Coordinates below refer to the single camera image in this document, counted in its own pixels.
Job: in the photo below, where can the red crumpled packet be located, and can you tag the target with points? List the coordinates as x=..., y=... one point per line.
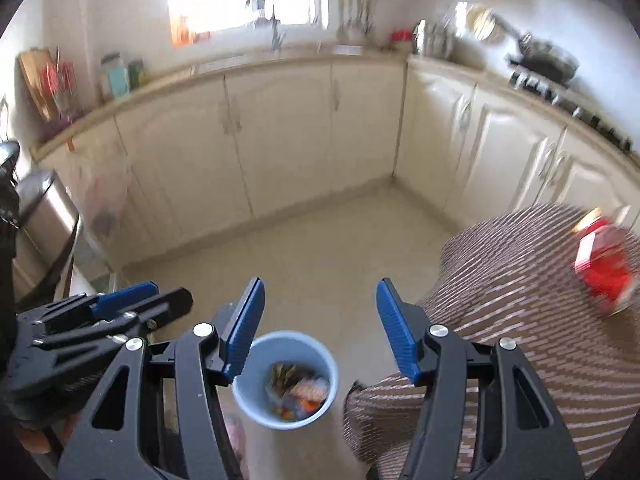
x=602, y=265

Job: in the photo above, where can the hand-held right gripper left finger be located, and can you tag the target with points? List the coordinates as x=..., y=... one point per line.
x=245, y=325

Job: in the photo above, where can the cream colander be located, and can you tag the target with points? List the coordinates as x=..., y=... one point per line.
x=481, y=24

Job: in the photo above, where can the stainless steel pedal bin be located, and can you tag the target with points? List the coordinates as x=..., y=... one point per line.
x=45, y=220

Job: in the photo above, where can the small dark can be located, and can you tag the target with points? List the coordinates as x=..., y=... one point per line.
x=136, y=74

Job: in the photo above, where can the hanging kitchen utensils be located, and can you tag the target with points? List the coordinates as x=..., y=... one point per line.
x=357, y=15

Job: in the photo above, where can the brown polka-dot tablecloth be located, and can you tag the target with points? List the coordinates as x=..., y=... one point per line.
x=525, y=310

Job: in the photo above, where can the teal jar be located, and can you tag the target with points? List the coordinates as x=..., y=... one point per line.
x=117, y=80

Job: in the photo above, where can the pink slipper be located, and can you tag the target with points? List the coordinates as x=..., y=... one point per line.
x=235, y=440

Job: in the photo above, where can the hanging clear plastic bag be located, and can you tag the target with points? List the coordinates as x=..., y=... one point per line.
x=102, y=195

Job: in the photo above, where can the steel faucet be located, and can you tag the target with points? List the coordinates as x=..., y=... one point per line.
x=274, y=30

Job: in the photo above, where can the cream base cabinets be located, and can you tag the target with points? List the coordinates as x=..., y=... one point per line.
x=290, y=135

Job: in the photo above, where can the blue plastic bin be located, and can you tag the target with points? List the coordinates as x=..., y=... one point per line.
x=250, y=400

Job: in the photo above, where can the orange window ornament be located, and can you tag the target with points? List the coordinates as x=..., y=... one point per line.
x=181, y=30

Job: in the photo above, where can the small red pot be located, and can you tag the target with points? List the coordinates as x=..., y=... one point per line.
x=401, y=41

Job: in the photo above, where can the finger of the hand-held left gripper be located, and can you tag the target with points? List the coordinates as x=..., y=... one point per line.
x=167, y=305
x=127, y=295

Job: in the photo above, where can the wooden cutting board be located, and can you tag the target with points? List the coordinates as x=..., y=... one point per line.
x=35, y=85

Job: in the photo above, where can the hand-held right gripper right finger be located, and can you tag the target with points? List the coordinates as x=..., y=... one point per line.
x=397, y=327

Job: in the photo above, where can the wok with glass lid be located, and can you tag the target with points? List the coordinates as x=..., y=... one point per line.
x=545, y=60

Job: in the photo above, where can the steel steamer pot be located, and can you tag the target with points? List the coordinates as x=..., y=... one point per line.
x=434, y=40

